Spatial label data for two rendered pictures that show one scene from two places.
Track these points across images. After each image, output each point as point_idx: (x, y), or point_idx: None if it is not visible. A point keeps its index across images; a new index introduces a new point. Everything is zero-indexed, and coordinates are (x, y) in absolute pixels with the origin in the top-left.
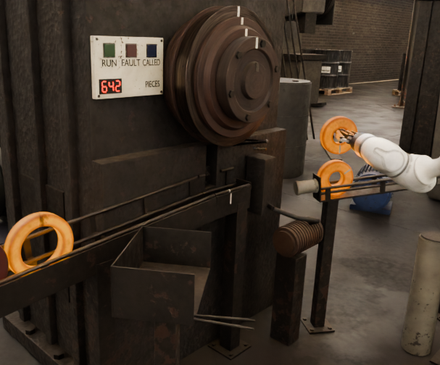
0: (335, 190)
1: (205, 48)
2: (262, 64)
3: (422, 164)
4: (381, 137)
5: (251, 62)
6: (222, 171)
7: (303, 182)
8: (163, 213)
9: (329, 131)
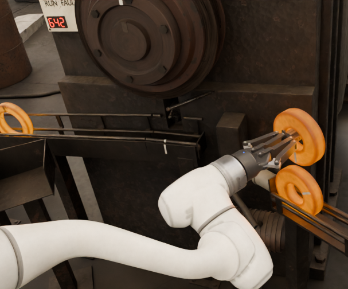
0: (286, 207)
1: (83, 0)
2: (143, 22)
3: (202, 243)
4: (204, 173)
5: (121, 20)
6: (184, 118)
7: (260, 174)
8: (122, 133)
9: (278, 126)
